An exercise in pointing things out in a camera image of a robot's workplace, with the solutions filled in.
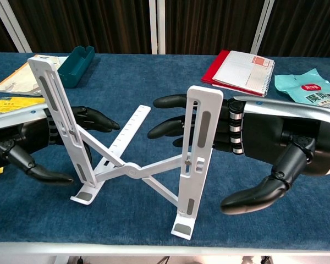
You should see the light blue snack pouch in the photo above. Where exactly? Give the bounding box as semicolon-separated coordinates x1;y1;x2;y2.
274;68;330;116

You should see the yellow snack bag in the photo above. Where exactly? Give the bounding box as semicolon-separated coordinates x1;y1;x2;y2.
0;96;47;177

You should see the white aluminium frame post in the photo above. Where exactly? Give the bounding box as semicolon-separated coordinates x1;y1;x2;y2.
149;0;166;55
250;0;274;55
0;0;32;53

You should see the beige paper booklet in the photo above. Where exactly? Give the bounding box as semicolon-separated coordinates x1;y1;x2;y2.
0;54;69;97

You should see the white spiral notebook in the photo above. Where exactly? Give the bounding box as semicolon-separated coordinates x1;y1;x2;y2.
211;51;276;97

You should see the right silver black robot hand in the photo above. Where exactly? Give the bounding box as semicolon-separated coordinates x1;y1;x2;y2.
147;93;330;216

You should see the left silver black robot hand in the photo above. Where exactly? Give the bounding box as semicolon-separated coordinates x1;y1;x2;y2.
0;103;121;185

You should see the red cover book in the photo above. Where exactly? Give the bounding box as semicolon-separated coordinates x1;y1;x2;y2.
200;49;232;85

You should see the black pleated curtain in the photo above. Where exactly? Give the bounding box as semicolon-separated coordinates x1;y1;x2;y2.
0;0;330;58

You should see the white folding laptop stand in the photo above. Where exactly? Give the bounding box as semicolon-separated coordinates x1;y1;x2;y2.
27;54;224;237

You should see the blue felt table mat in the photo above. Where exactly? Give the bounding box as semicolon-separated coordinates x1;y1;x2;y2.
0;52;330;244

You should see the teal plastic tray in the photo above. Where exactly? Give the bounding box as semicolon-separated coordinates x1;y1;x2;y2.
57;45;96;89

